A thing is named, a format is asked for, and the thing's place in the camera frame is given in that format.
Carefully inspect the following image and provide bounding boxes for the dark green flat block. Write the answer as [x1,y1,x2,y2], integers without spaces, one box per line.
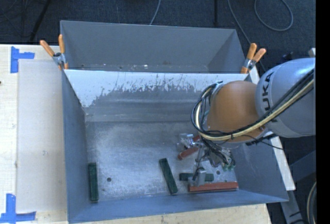
[179,172,215,182]
[88,162,100,202]
[158,157,179,196]

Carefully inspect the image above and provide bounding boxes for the pale wood flat board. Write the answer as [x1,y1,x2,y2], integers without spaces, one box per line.
[15,59,69,215]

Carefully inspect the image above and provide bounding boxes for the red-brown flat block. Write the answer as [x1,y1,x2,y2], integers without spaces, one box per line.
[187,181,239,193]
[177,146,201,161]

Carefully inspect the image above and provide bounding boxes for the grey metal bin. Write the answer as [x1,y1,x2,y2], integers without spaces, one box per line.
[59,20,289,224]

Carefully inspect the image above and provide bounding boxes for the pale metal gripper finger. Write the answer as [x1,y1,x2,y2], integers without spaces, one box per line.
[176,133,196,153]
[188,169,208,187]

